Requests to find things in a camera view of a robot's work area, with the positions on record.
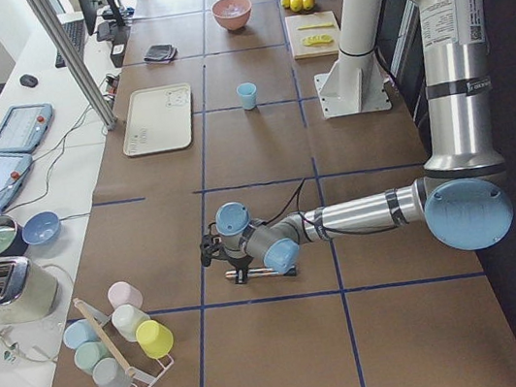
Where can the aluminium frame post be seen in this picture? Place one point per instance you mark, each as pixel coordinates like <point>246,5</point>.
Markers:
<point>48,18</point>

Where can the white cup on rack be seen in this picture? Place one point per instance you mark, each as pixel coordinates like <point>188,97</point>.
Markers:
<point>127,319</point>

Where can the yellow lemon top left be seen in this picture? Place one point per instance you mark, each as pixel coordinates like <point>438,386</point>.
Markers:
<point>308,5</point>

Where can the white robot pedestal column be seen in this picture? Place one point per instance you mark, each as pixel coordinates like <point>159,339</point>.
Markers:
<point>354,84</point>

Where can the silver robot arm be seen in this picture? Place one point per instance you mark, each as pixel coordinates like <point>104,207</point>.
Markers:
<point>460,195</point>

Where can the yellow cup on rack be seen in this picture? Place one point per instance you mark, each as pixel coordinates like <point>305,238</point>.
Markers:
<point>154,339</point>

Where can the wooden cutting board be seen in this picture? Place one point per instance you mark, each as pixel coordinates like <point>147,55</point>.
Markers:
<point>294,36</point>

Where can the black computer mouse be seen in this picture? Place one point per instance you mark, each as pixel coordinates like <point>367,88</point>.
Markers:
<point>28,81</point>

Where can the pile of ice cubes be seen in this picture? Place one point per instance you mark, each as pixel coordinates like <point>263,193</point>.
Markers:
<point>232,10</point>

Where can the yellow plastic knife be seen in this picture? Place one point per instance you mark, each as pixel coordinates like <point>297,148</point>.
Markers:
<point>316,26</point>

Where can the pink bowl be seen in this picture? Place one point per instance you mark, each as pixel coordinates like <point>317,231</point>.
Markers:
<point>234,23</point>

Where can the teach pendant far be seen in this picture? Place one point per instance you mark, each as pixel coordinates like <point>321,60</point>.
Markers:
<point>23,127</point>

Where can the light blue plastic cup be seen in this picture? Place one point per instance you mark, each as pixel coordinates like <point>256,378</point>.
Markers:
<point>247,93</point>

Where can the grey cup on rack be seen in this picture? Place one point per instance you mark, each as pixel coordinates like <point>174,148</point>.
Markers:
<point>109,373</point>

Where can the yellow lemon middle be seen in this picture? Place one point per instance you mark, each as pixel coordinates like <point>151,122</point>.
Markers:
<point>296,5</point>

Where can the blue bowl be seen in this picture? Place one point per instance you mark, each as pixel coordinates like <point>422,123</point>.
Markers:
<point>41,228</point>

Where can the green cup on rack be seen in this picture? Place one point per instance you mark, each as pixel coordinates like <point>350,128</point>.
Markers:
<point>88,354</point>

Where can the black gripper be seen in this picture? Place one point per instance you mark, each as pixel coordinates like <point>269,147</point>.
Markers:
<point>238,261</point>

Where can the blue cup on rack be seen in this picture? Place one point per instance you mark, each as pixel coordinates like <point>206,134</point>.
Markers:
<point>78,333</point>

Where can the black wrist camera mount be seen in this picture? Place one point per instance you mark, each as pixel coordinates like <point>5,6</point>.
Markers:
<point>211,247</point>

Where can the pink cup on rack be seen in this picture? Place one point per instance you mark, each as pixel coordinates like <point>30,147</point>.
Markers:
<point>123,293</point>

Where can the black keyboard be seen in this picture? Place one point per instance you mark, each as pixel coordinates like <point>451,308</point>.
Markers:
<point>75,31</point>

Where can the steel muddler black head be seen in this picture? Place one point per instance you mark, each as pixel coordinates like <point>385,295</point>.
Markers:
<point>256,273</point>

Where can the lemon slices row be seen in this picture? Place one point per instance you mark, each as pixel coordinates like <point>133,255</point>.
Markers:
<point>317,40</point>

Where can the cream bear serving tray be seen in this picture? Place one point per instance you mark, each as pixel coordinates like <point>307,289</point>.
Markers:
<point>159,119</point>

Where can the white wire cup rack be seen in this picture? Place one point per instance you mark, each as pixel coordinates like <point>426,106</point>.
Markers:
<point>144,372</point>

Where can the grey folded cloth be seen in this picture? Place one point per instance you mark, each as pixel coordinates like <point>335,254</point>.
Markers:
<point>159,52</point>

